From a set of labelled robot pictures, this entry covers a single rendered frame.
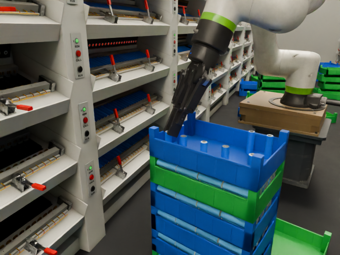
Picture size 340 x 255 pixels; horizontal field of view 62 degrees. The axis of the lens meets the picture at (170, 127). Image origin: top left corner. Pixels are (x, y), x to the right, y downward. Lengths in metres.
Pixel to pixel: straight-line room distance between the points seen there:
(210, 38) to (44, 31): 0.40
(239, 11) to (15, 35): 0.50
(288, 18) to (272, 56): 0.71
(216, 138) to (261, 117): 0.57
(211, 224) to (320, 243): 0.53
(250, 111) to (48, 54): 0.93
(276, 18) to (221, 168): 0.35
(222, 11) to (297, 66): 0.76
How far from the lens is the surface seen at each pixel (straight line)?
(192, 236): 0.80
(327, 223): 1.32
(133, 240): 1.10
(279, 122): 1.38
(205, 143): 0.67
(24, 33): 0.74
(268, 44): 1.33
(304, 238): 1.17
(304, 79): 1.42
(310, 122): 1.36
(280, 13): 0.69
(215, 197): 0.69
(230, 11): 0.72
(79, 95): 0.86
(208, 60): 0.71
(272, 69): 1.44
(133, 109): 1.26
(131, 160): 1.26
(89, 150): 0.92
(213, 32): 0.70
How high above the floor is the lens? 0.73
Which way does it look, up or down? 20 degrees down
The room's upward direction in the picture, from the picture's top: straight up
